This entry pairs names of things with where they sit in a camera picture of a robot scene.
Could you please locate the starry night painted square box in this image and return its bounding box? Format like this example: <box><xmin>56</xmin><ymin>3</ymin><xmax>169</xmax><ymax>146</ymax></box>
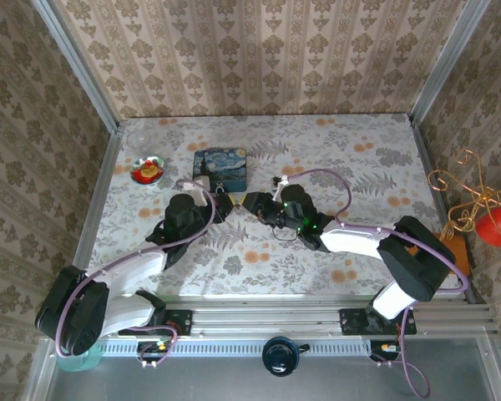
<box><xmin>192</xmin><ymin>147</ymin><xmax>250</xmax><ymax>194</ymax></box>

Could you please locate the small bowl with colourful contents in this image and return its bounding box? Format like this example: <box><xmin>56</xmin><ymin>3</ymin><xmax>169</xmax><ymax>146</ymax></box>
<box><xmin>129</xmin><ymin>154</ymin><xmax>166</xmax><ymax>185</ymax></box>

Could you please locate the floral tablecloth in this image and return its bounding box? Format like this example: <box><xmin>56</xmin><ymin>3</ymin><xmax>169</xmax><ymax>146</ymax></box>
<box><xmin>81</xmin><ymin>113</ymin><xmax>464</xmax><ymax>298</ymax></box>

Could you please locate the clear glass bowl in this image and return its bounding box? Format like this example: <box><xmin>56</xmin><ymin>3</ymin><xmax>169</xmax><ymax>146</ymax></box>
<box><xmin>126</xmin><ymin>129</ymin><xmax>154</xmax><ymax>152</ymax></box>

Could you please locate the black connector box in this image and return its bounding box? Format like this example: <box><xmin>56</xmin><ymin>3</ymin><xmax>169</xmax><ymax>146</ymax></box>
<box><xmin>370</xmin><ymin>340</ymin><xmax>402</xmax><ymax>363</ymax></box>
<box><xmin>136</xmin><ymin>340</ymin><xmax>172</xmax><ymax>364</ymax></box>

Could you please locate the dark blue mug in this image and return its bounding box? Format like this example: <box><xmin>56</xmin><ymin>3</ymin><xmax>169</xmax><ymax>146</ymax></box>
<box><xmin>261</xmin><ymin>336</ymin><xmax>311</xmax><ymax>378</ymax></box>

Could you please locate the orange wooden board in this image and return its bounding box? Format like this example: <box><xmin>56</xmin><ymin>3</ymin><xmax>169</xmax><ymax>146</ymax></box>
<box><xmin>432</xmin><ymin>231</ymin><xmax>472</xmax><ymax>277</ymax></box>

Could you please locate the green translucent plastic cup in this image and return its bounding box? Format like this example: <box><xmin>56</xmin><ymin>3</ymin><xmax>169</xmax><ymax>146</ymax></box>
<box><xmin>57</xmin><ymin>348</ymin><xmax>104</xmax><ymax>373</ymax></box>

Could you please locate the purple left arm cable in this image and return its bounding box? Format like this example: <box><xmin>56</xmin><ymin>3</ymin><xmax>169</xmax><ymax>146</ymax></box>
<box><xmin>54</xmin><ymin>178</ymin><xmax>218</xmax><ymax>369</ymax></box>

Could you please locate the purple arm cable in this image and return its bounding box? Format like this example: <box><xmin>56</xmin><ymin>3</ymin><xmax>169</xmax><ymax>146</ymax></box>
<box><xmin>54</xmin><ymin>178</ymin><xmax>218</xmax><ymax>369</ymax></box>
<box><xmin>275</xmin><ymin>168</ymin><xmax>473</xmax><ymax>400</ymax></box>

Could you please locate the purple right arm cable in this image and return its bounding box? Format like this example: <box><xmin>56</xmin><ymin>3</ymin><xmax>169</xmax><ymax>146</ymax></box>
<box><xmin>275</xmin><ymin>168</ymin><xmax>473</xmax><ymax>400</ymax></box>

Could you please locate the aluminium frame side rail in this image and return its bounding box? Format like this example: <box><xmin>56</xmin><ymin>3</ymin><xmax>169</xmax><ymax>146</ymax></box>
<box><xmin>412</xmin><ymin>119</ymin><xmax>488</xmax><ymax>305</ymax></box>
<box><xmin>73</xmin><ymin>128</ymin><xmax>124</xmax><ymax>268</ymax></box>

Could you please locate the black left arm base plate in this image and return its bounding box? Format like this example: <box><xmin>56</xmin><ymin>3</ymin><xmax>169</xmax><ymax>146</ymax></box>
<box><xmin>148</xmin><ymin>308</ymin><xmax>194</xmax><ymax>336</ymax></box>

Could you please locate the aluminium frame cross rail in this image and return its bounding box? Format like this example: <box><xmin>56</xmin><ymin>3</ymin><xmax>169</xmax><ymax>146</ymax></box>
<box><xmin>108</xmin><ymin>294</ymin><xmax>498</xmax><ymax>336</ymax></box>

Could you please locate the white slotted cable duct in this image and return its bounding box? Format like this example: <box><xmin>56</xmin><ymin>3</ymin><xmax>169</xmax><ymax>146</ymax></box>
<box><xmin>96</xmin><ymin>338</ymin><xmax>373</xmax><ymax>357</ymax></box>

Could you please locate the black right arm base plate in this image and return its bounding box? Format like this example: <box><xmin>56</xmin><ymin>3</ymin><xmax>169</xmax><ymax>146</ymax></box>
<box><xmin>340</xmin><ymin>307</ymin><xmax>418</xmax><ymax>336</ymax></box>

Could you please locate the aluminium frame post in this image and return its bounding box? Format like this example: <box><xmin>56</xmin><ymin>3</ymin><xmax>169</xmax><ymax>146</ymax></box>
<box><xmin>32</xmin><ymin>0</ymin><xmax>121</xmax><ymax>131</ymax></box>
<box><xmin>409</xmin><ymin>0</ymin><xmax>493</xmax><ymax>123</ymax></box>

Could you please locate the gold wire ornament stand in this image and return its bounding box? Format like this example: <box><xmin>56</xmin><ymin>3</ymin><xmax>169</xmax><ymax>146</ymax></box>
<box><xmin>426</xmin><ymin>149</ymin><xmax>501</xmax><ymax>256</ymax></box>

